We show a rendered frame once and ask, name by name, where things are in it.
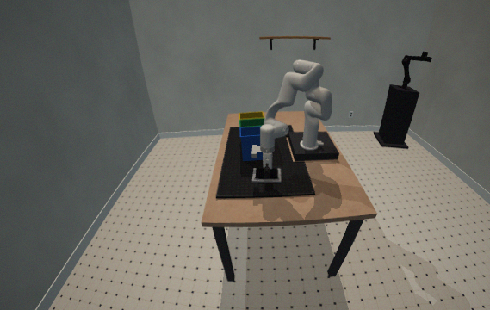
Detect yellow bin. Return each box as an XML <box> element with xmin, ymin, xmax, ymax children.
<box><xmin>239</xmin><ymin>111</ymin><xmax>264</xmax><ymax>120</ymax></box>

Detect green bin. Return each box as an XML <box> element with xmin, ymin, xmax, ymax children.
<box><xmin>239</xmin><ymin>118</ymin><xmax>264</xmax><ymax>128</ymax></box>

